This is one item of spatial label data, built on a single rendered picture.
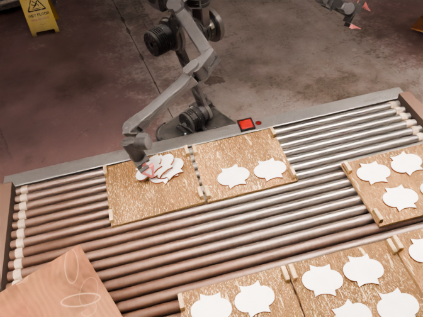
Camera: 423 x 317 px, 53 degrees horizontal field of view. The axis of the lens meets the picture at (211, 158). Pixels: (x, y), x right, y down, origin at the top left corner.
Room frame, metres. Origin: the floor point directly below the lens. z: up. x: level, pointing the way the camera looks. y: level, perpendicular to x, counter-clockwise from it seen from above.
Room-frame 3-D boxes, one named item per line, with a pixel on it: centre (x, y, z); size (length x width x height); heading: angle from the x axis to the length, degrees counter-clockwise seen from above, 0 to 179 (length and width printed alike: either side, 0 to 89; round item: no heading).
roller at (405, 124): (1.32, -0.06, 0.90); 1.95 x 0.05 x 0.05; 99
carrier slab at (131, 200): (1.24, 0.28, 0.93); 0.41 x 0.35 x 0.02; 100
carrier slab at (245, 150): (1.31, -0.14, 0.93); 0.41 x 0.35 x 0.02; 99
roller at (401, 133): (1.27, -0.06, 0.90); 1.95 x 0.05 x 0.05; 99
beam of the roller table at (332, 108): (1.54, -0.02, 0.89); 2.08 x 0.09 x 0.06; 99
